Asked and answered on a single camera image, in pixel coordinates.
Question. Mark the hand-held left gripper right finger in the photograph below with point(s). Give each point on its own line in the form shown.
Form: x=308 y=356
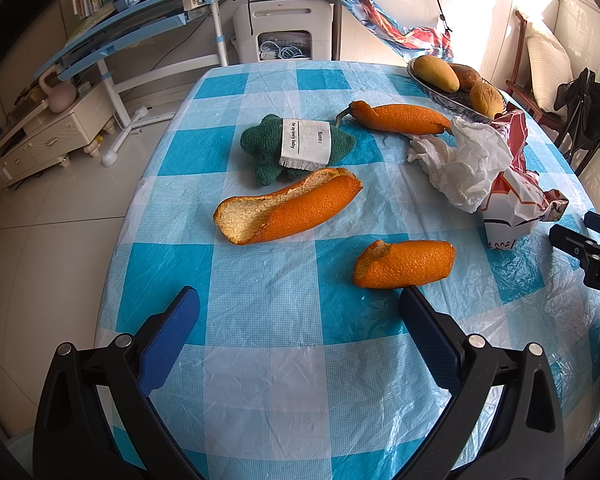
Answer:
x=430 y=340

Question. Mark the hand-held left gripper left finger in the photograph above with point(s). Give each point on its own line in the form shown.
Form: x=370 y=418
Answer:
x=172 y=340

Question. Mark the red snack bag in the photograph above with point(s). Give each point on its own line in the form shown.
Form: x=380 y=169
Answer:
x=515 y=200

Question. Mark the small orange peel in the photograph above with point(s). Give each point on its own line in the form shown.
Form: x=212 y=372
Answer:
x=410 y=265

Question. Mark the white paper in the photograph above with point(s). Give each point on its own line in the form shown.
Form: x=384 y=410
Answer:
x=470 y=160

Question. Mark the large orange peel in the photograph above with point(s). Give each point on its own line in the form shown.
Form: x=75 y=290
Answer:
x=300 y=210

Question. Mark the long curled orange peel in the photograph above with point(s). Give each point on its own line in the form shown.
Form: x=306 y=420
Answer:
x=405 y=119

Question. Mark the green star plush with label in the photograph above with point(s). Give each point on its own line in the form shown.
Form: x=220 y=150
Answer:
x=260 y=145

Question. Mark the blue checked tablecloth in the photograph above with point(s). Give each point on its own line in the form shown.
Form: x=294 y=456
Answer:
x=280 y=360

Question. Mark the folded black chair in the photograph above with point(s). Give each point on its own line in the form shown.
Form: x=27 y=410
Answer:
x=587 y=105

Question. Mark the wooden chair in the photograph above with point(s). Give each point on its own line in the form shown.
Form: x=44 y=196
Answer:
x=517 y=85

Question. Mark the white pillow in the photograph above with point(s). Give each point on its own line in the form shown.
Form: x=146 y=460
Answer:
x=547 y=65

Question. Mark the yellow mango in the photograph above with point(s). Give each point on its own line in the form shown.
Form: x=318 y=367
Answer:
x=486 y=100
x=435 y=72

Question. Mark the dark fruit bowl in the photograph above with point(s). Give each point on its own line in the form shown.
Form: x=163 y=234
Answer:
x=445 y=97

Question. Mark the brownish mango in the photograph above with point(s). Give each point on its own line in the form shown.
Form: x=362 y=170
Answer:
x=467 y=76

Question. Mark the cream television cabinet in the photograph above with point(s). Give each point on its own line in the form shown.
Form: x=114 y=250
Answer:
x=40 y=140

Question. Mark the white cabinet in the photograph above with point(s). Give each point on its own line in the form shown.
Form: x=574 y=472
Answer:
x=480 y=10

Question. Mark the pink kettlebell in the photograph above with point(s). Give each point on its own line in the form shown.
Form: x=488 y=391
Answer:
x=60 y=95

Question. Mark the brown tray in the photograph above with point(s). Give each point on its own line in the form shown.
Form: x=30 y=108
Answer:
x=27 y=99

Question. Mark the colourful hanging bag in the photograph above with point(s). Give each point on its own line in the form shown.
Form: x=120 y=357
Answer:
x=380 y=15

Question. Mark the blue study desk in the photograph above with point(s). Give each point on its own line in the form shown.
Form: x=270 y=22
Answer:
x=130 y=30

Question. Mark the green booklet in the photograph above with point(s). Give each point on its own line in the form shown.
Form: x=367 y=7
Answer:
x=87 y=25

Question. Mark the white floor appliance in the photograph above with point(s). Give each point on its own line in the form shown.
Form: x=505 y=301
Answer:
x=280 y=20

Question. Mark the black television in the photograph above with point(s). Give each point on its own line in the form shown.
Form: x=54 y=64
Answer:
x=10 y=15

